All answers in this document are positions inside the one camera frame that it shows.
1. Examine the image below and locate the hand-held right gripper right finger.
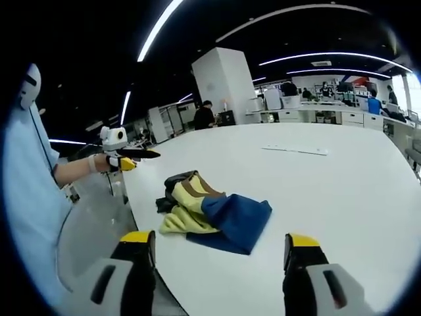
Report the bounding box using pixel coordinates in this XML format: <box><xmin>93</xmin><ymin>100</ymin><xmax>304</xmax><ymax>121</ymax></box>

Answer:
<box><xmin>282</xmin><ymin>232</ymin><xmax>379</xmax><ymax>316</ymax></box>

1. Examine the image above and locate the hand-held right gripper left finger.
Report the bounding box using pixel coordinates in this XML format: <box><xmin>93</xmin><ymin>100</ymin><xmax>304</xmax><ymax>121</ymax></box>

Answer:
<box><xmin>69</xmin><ymin>230</ymin><xmax>157</xmax><ymax>316</ymax></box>

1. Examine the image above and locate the yellow blue brown garment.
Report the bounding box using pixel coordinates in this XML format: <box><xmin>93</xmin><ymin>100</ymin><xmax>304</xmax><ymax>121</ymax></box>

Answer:
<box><xmin>155</xmin><ymin>170</ymin><xmax>274</xmax><ymax>256</ymax></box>

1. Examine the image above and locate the white template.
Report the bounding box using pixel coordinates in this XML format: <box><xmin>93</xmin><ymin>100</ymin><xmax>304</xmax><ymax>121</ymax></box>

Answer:
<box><xmin>261</xmin><ymin>144</ymin><xmax>330</xmax><ymax>157</ymax></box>

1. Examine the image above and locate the person's left hand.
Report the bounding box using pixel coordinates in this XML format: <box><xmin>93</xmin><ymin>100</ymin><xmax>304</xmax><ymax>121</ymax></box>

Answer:
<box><xmin>87</xmin><ymin>153</ymin><xmax>112</xmax><ymax>174</ymax></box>

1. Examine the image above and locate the short ceiling light strip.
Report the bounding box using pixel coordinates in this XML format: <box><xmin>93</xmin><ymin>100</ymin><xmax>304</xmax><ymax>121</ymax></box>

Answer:
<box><xmin>120</xmin><ymin>90</ymin><xmax>132</xmax><ymax>126</ymax></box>

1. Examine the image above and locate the white glass-door cabinet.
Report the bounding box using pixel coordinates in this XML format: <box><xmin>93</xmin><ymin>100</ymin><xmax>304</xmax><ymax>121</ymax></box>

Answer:
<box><xmin>147</xmin><ymin>105</ymin><xmax>181</xmax><ymax>144</ymax></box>

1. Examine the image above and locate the black box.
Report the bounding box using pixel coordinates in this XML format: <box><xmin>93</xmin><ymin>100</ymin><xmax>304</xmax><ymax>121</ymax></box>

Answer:
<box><xmin>218</xmin><ymin>110</ymin><xmax>236</xmax><ymax>127</ymax></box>

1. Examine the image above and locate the person in light blue shirt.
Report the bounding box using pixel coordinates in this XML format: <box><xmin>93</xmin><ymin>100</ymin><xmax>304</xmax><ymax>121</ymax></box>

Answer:
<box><xmin>2</xmin><ymin>104</ymin><xmax>74</xmax><ymax>309</ymax></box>

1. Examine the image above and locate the white square pillar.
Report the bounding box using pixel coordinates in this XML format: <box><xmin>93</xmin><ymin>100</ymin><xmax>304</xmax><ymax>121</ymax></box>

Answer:
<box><xmin>191</xmin><ymin>47</ymin><xmax>257</xmax><ymax>125</ymax></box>

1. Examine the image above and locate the long ceiling light strip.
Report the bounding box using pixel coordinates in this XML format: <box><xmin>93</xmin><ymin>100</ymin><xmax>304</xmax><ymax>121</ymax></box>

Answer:
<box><xmin>258</xmin><ymin>51</ymin><xmax>412</xmax><ymax>74</ymax></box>
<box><xmin>286</xmin><ymin>68</ymin><xmax>392</xmax><ymax>80</ymax></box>
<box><xmin>137</xmin><ymin>0</ymin><xmax>186</xmax><ymax>63</ymax></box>
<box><xmin>215</xmin><ymin>3</ymin><xmax>374</xmax><ymax>44</ymax></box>

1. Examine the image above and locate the white storage bin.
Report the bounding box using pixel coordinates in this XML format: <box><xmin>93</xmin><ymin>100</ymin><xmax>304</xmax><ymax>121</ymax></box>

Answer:
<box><xmin>281</xmin><ymin>95</ymin><xmax>302</xmax><ymax>110</ymax></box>
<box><xmin>264</xmin><ymin>88</ymin><xmax>282</xmax><ymax>111</ymax></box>

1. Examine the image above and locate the white drawer cabinet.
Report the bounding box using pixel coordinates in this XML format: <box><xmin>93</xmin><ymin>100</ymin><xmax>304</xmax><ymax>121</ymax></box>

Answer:
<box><xmin>341</xmin><ymin>111</ymin><xmax>364</xmax><ymax>128</ymax></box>
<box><xmin>363</xmin><ymin>113</ymin><xmax>385</xmax><ymax>132</ymax></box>
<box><xmin>278</xmin><ymin>110</ymin><xmax>301</xmax><ymax>123</ymax></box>

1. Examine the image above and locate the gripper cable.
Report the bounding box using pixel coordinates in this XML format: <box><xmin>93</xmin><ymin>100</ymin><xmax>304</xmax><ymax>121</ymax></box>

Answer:
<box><xmin>104</xmin><ymin>171</ymin><xmax>115</xmax><ymax>198</ymax></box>

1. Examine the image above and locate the dark device cable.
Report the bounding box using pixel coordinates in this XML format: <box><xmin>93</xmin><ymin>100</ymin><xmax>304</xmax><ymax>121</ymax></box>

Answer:
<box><xmin>28</xmin><ymin>105</ymin><xmax>56</xmax><ymax>175</ymax></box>

